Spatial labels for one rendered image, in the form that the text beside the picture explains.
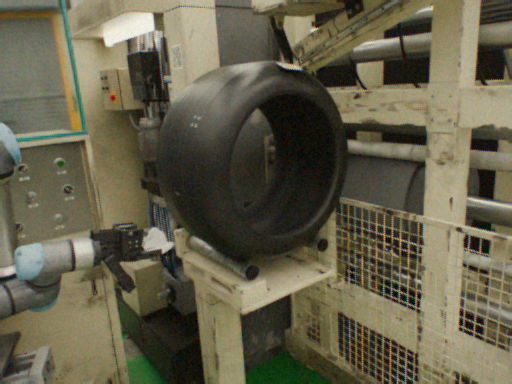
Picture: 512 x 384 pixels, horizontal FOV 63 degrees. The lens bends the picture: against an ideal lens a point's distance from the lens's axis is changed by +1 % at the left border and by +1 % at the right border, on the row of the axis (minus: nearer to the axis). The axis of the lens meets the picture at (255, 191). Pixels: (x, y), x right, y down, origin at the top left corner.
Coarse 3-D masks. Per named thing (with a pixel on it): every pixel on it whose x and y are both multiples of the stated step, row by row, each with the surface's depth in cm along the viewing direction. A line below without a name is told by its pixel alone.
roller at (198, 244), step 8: (192, 240) 140; (200, 240) 137; (200, 248) 135; (208, 248) 132; (216, 248) 130; (208, 256) 132; (216, 256) 127; (224, 256) 125; (232, 256) 123; (224, 264) 124; (232, 264) 121; (240, 264) 118; (248, 264) 117; (240, 272) 117; (248, 272) 115; (256, 272) 117
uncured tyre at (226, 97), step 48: (192, 96) 111; (240, 96) 103; (288, 96) 140; (192, 144) 103; (288, 144) 151; (336, 144) 127; (192, 192) 105; (288, 192) 151; (336, 192) 130; (240, 240) 111; (288, 240) 121
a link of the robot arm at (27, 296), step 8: (16, 280) 95; (24, 280) 95; (16, 288) 93; (24, 288) 93; (32, 288) 94; (40, 288) 94; (48, 288) 95; (56, 288) 97; (16, 296) 92; (24, 296) 93; (32, 296) 94; (40, 296) 95; (48, 296) 97; (56, 296) 100; (16, 304) 92; (24, 304) 93; (32, 304) 95; (40, 304) 97; (48, 304) 99; (16, 312) 93
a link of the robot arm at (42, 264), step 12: (24, 252) 89; (36, 252) 90; (48, 252) 91; (60, 252) 92; (72, 252) 93; (24, 264) 88; (36, 264) 89; (48, 264) 90; (60, 264) 92; (72, 264) 94; (24, 276) 89; (36, 276) 90; (48, 276) 92; (60, 276) 96
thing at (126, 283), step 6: (102, 258) 101; (108, 258) 100; (114, 258) 100; (108, 264) 100; (114, 264) 100; (120, 264) 101; (114, 270) 101; (120, 270) 101; (120, 276) 102; (126, 276) 103; (120, 282) 102; (126, 282) 103; (132, 282) 104; (126, 288) 103; (132, 288) 104
